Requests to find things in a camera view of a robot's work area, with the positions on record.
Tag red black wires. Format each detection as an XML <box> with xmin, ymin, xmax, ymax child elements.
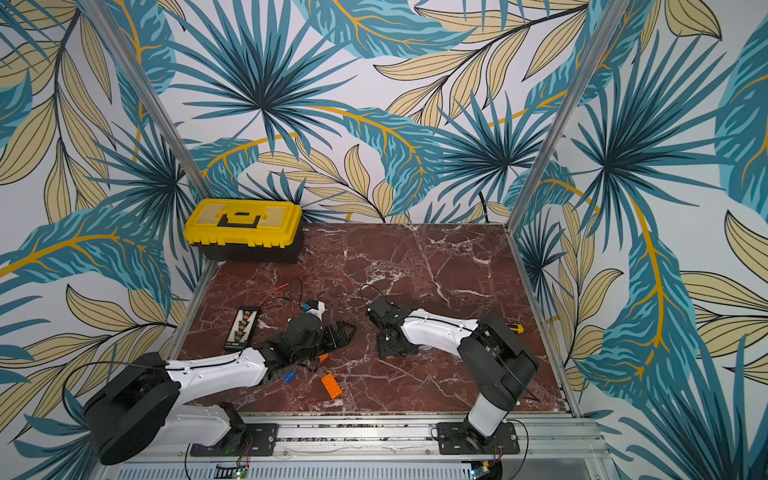
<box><xmin>260</xmin><ymin>277</ymin><xmax>304</xmax><ymax>310</ymax></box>

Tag aluminium corner post left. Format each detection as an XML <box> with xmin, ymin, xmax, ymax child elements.
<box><xmin>81</xmin><ymin>0</ymin><xmax>212</xmax><ymax>198</ymax></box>

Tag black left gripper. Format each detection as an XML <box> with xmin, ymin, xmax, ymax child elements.
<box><xmin>294</xmin><ymin>319</ymin><xmax>358</xmax><ymax>365</ymax></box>

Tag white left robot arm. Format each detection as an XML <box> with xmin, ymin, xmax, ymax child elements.
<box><xmin>83</xmin><ymin>310</ymin><xmax>356</xmax><ymax>465</ymax></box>

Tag orange lego brick front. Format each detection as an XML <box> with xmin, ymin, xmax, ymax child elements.
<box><xmin>321</xmin><ymin>373</ymin><xmax>343</xmax><ymax>399</ymax></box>

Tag yellow black toolbox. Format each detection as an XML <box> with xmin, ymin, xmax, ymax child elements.
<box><xmin>183</xmin><ymin>198</ymin><xmax>303</xmax><ymax>264</ymax></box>

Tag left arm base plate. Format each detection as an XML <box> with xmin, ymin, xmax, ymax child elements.
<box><xmin>190</xmin><ymin>423</ymin><xmax>279</xmax><ymax>457</ymax></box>

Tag aluminium corner post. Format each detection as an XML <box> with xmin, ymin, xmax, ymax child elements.
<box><xmin>81</xmin><ymin>0</ymin><xmax>212</xmax><ymax>198</ymax></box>
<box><xmin>505</xmin><ymin>1</ymin><xmax>629</xmax><ymax>237</ymax></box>

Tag aluminium corner post right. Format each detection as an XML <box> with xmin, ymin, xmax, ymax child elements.
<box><xmin>505</xmin><ymin>1</ymin><xmax>629</xmax><ymax>237</ymax></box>

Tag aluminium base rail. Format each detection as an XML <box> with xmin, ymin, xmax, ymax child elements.
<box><xmin>98</xmin><ymin>412</ymin><xmax>619</xmax><ymax>479</ymax></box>

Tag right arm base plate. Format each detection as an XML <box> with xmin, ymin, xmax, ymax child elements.
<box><xmin>432</xmin><ymin>422</ymin><xmax>521</xmax><ymax>455</ymax></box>

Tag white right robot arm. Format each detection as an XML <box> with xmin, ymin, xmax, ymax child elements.
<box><xmin>366</xmin><ymin>297</ymin><xmax>539</xmax><ymax>449</ymax></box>

